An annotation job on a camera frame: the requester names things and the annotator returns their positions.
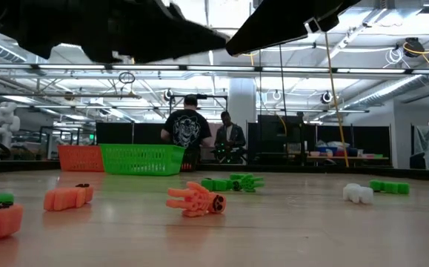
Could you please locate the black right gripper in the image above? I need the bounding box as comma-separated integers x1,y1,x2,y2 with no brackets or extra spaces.
225,0,362,57

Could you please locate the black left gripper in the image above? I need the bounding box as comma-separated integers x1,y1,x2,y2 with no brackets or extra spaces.
0,0,230,64

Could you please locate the white foam Halloween toy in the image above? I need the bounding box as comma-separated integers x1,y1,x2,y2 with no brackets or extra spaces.
342,182,374,205

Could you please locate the white building column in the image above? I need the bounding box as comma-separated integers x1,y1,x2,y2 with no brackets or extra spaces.
228,77,258,164

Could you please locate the person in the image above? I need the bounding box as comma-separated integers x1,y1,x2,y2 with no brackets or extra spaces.
213,111,247,149
160,94,213,151

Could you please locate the black equipment rack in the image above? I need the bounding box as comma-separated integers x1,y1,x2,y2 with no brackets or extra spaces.
256,114,306,166

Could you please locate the black partition panel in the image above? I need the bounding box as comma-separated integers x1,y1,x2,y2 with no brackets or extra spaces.
95,122,171,145
316,125,392,159

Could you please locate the black plastic basket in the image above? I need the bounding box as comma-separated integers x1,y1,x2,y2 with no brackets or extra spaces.
180,148,199,173

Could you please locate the green plastic basket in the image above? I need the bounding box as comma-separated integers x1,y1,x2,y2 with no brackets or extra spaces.
99,143,186,177

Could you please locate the wooden side table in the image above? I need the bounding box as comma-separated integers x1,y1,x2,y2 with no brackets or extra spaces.
306,150,390,166

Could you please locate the orange plastic basket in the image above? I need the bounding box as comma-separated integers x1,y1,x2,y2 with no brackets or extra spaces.
57,145,106,173

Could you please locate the black chair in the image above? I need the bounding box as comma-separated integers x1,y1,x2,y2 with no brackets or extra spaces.
410,151,427,171

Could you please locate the black hanging cable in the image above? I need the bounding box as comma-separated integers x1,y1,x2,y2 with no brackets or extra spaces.
279,43,289,156

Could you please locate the yellow hanging cable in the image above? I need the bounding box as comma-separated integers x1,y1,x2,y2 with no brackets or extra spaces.
324,31,350,168

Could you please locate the black aluminium table frame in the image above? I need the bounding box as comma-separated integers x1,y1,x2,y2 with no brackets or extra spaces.
0,159,429,182

